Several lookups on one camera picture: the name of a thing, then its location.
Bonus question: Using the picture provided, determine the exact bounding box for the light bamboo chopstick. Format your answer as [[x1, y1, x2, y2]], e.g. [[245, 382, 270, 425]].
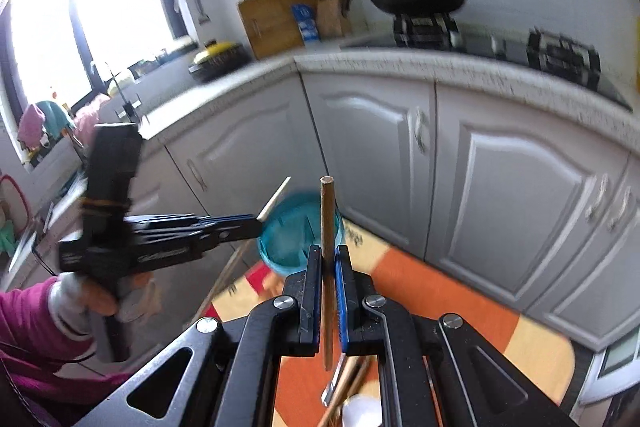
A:
[[257, 176, 292, 222]]

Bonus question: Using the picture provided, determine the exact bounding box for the brown wooden chopstick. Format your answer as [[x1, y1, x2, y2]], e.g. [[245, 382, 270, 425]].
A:
[[318, 355, 373, 427], [320, 176, 335, 372]]

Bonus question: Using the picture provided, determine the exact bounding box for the pink sleeve forearm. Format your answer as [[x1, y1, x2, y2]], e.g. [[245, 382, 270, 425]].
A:
[[1, 273, 129, 426]]

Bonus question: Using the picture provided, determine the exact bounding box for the left gloved hand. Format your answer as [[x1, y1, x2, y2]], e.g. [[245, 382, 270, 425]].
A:
[[48, 272, 162, 340]]

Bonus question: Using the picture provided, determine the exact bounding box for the orange patterned cloth mat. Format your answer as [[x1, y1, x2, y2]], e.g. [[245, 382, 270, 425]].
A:
[[204, 218, 576, 427]]

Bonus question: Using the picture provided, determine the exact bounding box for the teal rim utensil cup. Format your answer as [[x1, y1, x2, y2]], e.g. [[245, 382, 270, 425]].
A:
[[257, 192, 321, 277]]

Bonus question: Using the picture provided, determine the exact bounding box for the white ceramic spoon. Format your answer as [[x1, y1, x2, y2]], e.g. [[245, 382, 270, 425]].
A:
[[341, 395, 383, 427]]

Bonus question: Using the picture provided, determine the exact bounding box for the yellow black pot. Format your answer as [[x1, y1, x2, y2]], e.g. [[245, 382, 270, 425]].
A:
[[188, 40, 252, 82]]

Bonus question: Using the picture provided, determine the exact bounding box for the wooden cutting board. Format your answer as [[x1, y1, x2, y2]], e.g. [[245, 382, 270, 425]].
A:
[[238, 0, 318, 60]]

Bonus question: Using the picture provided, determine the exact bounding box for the blue packet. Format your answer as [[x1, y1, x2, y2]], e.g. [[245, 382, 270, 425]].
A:
[[291, 3, 320, 46]]

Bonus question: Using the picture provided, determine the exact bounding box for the wooden knife block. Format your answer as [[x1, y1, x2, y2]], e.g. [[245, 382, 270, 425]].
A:
[[316, 0, 352, 40]]

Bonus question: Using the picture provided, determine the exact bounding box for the gas stove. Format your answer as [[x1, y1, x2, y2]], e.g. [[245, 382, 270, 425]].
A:
[[344, 15, 632, 112]]

